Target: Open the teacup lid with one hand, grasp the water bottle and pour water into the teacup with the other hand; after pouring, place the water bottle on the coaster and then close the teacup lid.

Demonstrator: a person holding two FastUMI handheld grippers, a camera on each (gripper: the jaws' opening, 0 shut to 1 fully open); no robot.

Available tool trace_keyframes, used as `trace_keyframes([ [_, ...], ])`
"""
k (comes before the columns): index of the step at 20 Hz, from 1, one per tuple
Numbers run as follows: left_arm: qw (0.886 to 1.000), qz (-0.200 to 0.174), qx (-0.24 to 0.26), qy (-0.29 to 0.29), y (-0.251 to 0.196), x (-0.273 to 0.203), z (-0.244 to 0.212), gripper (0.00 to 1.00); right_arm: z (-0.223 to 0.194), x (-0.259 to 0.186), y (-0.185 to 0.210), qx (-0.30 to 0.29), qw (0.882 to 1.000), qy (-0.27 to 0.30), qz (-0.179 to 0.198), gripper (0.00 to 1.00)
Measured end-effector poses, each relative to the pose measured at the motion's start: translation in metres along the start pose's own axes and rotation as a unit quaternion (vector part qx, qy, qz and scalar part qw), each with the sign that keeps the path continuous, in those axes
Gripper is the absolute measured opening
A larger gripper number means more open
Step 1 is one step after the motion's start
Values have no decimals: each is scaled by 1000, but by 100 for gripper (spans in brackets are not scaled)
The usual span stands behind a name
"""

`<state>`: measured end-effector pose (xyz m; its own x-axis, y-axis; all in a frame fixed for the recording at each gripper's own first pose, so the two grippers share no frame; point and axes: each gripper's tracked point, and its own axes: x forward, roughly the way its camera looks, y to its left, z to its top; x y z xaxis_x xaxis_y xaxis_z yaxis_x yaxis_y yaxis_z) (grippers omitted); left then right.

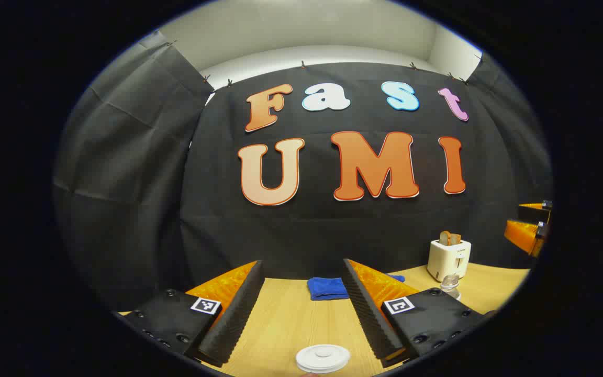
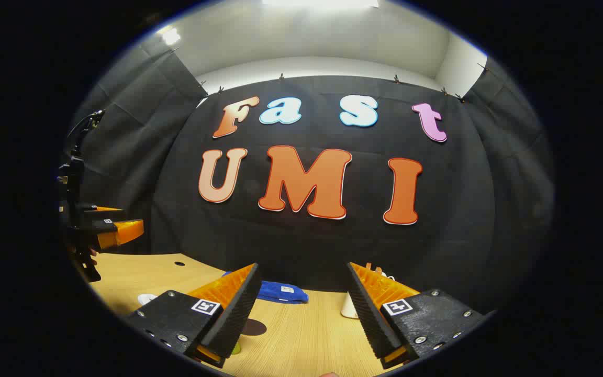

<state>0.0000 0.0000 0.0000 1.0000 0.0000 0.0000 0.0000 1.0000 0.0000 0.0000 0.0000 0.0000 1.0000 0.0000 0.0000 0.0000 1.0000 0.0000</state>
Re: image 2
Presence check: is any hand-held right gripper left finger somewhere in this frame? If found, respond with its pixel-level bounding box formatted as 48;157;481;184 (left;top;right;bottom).
124;263;260;369

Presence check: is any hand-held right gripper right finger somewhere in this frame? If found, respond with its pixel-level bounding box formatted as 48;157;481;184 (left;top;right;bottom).
346;262;490;370

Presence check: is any dark brown round coaster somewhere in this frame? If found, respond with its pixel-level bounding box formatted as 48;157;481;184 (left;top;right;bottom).
241;318;269;337

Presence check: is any white toaster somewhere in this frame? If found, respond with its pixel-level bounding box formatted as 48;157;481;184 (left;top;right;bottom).
340;268;396;319

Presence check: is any blue folded towel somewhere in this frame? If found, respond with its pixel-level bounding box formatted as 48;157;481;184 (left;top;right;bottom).
222;271;309;305

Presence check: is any black backdrop cloth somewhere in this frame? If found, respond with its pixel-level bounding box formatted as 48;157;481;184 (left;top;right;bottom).
66;45;556;315

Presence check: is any bright ceiling light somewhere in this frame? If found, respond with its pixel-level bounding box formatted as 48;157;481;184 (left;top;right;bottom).
158;25;183;47

